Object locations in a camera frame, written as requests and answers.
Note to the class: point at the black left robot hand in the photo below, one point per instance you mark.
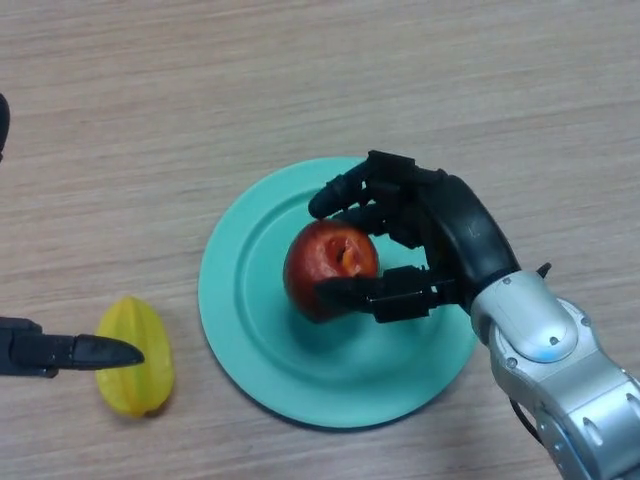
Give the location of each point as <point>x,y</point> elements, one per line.
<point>55,352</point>

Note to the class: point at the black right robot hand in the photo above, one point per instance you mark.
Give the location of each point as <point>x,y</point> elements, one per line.
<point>440,235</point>

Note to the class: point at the red apple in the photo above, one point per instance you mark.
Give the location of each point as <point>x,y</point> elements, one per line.
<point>325,260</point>

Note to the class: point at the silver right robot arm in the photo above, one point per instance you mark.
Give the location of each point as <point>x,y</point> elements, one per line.
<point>555,370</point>

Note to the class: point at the green round plate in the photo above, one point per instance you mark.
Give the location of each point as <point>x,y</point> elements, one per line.
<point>280,370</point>

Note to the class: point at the yellow starfruit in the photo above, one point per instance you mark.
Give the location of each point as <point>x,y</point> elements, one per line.
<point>137,387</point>

